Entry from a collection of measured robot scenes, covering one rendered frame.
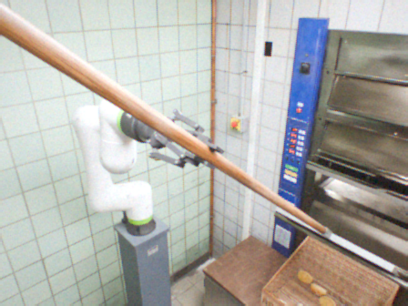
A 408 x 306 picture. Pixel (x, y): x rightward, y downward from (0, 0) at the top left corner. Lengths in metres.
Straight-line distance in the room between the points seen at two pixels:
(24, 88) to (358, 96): 1.63
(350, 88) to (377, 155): 0.37
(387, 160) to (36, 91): 1.76
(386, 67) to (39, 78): 1.65
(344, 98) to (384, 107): 0.20
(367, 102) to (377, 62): 0.19
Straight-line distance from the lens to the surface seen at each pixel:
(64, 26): 1.80
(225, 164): 0.70
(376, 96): 1.79
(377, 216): 2.00
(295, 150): 2.03
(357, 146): 1.88
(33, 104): 1.80
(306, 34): 1.88
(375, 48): 1.78
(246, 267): 2.35
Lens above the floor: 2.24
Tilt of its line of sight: 26 degrees down
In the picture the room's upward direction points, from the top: straight up
